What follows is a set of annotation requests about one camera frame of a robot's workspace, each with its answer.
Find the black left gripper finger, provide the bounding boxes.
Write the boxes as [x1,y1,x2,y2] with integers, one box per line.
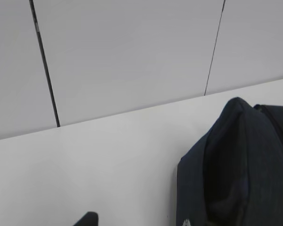
[74,212,99,226]

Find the navy blue lunch bag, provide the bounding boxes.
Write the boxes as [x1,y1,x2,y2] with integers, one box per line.
[176,97,283,226]

